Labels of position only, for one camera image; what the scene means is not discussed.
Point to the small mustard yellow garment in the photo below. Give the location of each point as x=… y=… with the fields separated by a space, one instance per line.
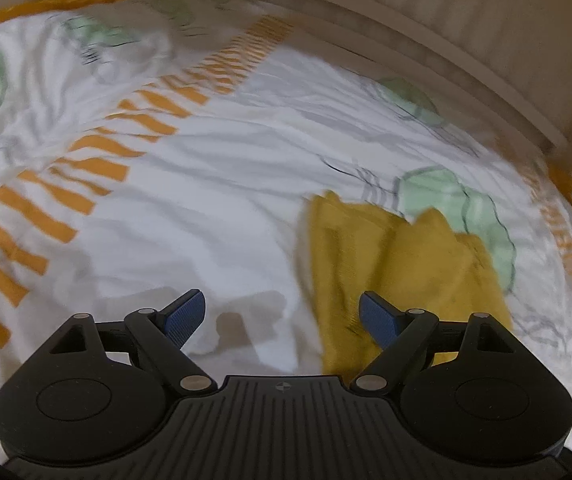
x=415 y=265

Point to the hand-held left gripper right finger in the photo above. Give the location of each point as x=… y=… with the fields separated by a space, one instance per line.
x=378 y=317

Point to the white leaf printed blanket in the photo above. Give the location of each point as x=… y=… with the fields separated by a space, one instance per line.
x=216 y=170

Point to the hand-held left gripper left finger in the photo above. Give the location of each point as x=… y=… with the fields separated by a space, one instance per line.
x=186 y=316

